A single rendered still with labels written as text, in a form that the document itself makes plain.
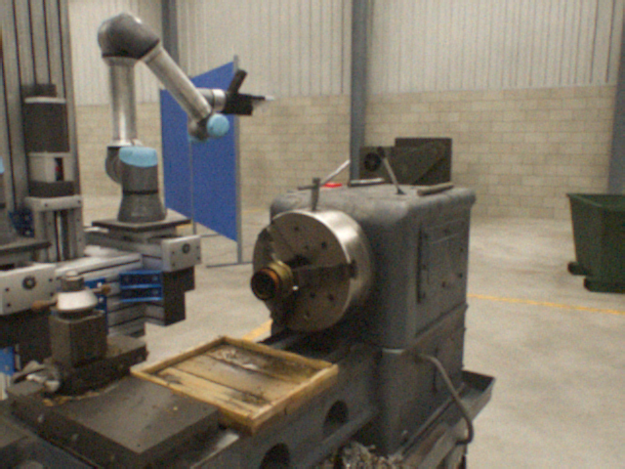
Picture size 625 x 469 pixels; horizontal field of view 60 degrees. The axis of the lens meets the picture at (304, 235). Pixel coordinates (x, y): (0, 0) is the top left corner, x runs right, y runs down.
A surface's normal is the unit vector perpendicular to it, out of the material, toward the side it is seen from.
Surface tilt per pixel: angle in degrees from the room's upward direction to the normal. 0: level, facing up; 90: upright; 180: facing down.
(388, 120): 90
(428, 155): 90
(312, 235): 90
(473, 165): 90
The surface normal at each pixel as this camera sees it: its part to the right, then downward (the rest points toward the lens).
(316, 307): -0.58, 0.14
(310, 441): 0.81, 0.07
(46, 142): 0.19, 0.17
